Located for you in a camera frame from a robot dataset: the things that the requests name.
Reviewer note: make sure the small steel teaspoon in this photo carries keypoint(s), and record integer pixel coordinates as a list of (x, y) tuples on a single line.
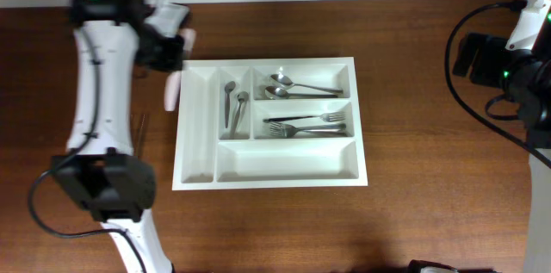
[(228, 89)]

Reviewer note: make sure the white plastic knife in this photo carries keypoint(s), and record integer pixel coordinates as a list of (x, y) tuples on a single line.
[(173, 81)]

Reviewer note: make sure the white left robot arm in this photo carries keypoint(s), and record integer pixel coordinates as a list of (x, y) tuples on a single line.
[(101, 173)]

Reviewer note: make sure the dark-handled steel fork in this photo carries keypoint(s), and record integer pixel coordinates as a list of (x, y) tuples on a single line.
[(327, 117)]

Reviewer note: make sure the white cutlery tray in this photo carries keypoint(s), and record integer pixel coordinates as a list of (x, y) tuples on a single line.
[(267, 123)]

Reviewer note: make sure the steel kitchen tongs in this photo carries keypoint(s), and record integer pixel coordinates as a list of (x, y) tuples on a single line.
[(138, 133)]

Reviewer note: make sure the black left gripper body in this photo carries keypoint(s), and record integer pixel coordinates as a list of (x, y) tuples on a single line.
[(155, 51)]

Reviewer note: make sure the large steel spoon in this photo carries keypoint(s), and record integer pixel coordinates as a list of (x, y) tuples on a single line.
[(242, 98)]

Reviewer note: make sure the steel spoon in tray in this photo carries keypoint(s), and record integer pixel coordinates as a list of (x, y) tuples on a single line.
[(279, 93)]

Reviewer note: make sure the steel tablespoon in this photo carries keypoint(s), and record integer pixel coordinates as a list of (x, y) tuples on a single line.
[(286, 83)]

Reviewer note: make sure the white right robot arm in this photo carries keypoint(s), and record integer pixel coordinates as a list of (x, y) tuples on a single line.
[(520, 67)]

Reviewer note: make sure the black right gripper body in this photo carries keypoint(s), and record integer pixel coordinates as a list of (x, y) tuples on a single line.
[(492, 62)]

